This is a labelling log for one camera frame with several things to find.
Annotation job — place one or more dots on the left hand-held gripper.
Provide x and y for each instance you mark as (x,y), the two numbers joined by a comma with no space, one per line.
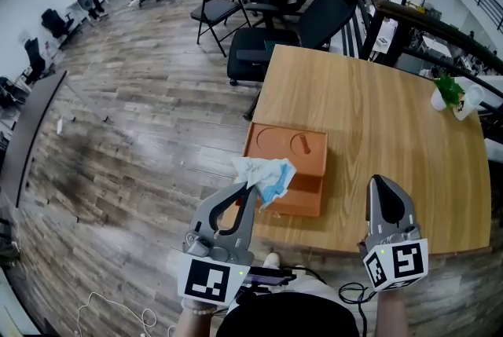
(204,280)

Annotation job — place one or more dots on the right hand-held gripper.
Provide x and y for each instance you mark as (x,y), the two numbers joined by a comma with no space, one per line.
(408,258)

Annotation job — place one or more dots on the white and blue cloth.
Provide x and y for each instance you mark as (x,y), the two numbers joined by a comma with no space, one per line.
(263,174)

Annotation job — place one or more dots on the orange drawer box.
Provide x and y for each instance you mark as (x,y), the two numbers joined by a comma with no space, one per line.
(298,194)

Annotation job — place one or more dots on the person's left forearm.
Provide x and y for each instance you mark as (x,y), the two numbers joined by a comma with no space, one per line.
(194,327)

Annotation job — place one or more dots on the person's right forearm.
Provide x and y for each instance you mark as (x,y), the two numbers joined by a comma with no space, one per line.
(393,316)

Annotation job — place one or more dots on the person's left white shoe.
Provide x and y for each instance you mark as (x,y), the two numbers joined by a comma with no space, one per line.
(271,261)

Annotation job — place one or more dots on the person's white shoe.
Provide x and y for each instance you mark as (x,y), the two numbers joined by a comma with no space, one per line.
(271,261)
(300,268)

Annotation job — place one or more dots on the black waist-mounted device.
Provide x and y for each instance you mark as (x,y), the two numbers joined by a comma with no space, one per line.
(267,276)

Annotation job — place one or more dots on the person's right white shoe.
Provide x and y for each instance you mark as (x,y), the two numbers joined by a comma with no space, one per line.
(300,268)

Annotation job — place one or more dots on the person's light trousers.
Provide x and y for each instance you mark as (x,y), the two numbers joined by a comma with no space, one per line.
(318,286)

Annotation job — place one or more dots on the person's black shirt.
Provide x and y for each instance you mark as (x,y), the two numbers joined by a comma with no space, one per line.
(291,317)

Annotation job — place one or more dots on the green plant in white pot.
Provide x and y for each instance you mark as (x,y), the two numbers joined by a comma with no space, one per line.
(438,100)

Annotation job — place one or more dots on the white lidded cup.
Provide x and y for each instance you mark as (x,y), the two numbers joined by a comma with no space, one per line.
(463,109)

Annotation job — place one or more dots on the small white floor box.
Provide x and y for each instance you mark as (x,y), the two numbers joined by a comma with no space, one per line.
(59,127)

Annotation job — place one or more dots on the dark curved desk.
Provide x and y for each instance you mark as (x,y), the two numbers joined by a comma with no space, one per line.
(31,131)

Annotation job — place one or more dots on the black folding chair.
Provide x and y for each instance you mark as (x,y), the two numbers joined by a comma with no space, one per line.
(214,11)

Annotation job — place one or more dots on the black tall-back office chair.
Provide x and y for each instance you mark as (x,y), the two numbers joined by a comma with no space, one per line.
(330,9)

